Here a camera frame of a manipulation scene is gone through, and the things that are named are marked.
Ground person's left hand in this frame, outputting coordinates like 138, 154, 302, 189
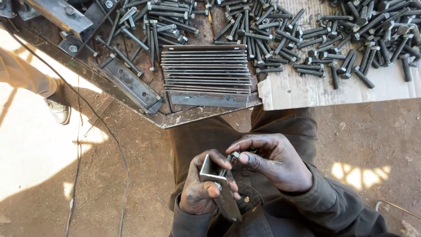
178, 149, 242, 215

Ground person's right hand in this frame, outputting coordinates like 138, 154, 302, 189
225, 133, 314, 195

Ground single steel angle bracket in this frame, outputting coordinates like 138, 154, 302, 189
199, 154, 243, 222

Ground threaded steel bolt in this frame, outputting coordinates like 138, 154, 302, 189
215, 155, 236, 191

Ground person's dark trousers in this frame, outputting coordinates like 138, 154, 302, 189
167, 105, 319, 213

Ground rusty steel work table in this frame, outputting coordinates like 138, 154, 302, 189
0, 0, 264, 129

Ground brown cardboard sheet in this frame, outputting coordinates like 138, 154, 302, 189
257, 0, 421, 111

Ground stack of steel angle brackets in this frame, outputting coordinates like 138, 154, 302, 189
160, 44, 253, 109

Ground bolted steel angle bar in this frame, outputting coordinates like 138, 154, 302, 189
98, 53, 164, 114

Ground pile of steel bolts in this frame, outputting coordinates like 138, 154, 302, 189
210, 0, 421, 90
95, 0, 211, 78

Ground thin black steel rod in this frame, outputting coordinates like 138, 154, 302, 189
73, 1, 123, 60

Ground small bolted steel plate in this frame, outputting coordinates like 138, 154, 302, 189
59, 31, 83, 57

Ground large steel angle piece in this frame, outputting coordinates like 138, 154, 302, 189
18, 0, 94, 37

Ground bent metal wire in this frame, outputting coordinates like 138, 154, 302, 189
375, 200, 421, 220

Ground thin grey wire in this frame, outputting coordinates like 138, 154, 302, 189
64, 76, 83, 237

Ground black cable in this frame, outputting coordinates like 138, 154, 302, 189
0, 24, 131, 237

